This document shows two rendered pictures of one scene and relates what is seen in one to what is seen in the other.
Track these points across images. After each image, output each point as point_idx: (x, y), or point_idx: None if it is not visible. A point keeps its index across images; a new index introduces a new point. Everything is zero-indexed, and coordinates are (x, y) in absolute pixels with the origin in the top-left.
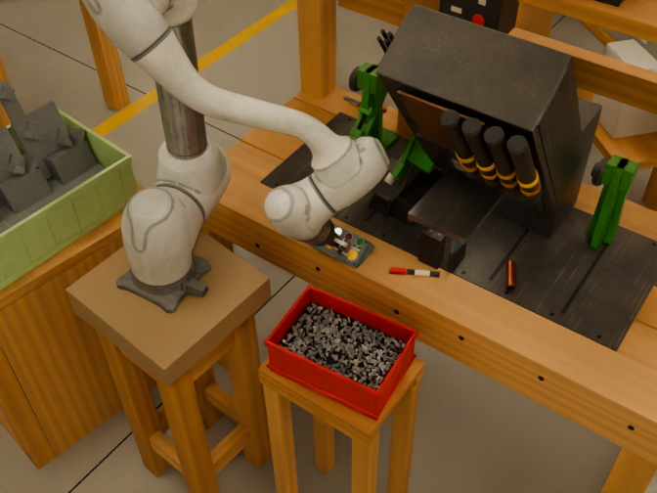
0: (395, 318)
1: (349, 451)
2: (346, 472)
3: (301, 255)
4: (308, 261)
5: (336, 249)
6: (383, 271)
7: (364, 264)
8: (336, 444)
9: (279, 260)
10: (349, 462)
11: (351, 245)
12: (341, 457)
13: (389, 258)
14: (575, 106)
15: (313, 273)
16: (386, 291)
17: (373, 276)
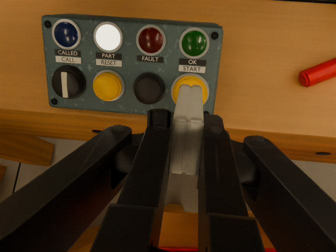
0: (310, 156)
1: (187, 186)
2: (195, 206)
3: (44, 123)
4: (68, 127)
5: (187, 174)
6: (282, 89)
7: (221, 93)
8: (173, 185)
9: (6, 130)
10: (192, 195)
11: (275, 147)
12: (183, 194)
13: (270, 42)
14: None
15: (91, 135)
16: (316, 140)
17: (269, 118)
